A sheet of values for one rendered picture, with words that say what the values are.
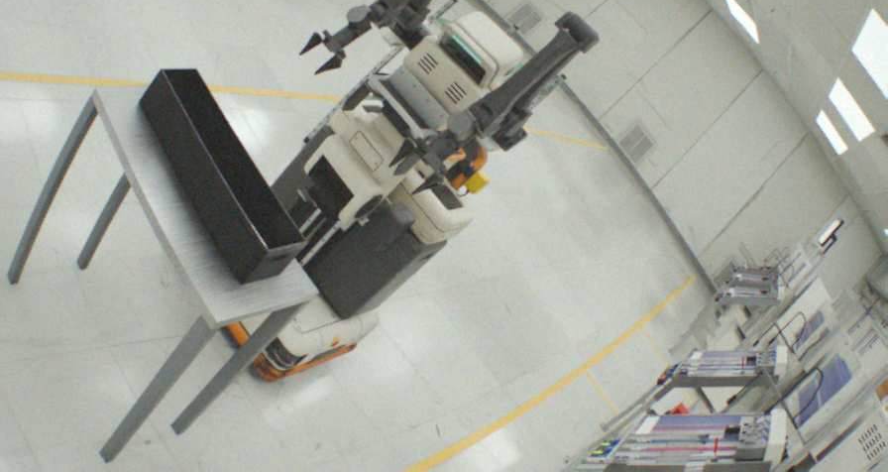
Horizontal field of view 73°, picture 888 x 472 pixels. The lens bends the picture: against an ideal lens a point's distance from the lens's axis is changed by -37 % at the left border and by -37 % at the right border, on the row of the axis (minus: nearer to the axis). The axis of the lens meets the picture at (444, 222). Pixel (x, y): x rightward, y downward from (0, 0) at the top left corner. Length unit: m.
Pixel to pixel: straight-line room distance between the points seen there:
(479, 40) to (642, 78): 9.28
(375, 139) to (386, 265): 0.48
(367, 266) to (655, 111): 8.92
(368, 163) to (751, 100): 9.20
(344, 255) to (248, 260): 1.26
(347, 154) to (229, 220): 0.93
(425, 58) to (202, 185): 0.99
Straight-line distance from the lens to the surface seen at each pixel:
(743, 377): 4.09
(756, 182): 11.35
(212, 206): 1.80
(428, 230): 2.84
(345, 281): 2.99
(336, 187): 2.65
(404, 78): 2.56
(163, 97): 1.93
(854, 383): 2.64
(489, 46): 2.45
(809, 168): 11.37
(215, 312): 1.65
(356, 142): 2.65
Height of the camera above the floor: 1.75
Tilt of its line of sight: 20 degrees down
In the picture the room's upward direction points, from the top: 47 degrees clockwise
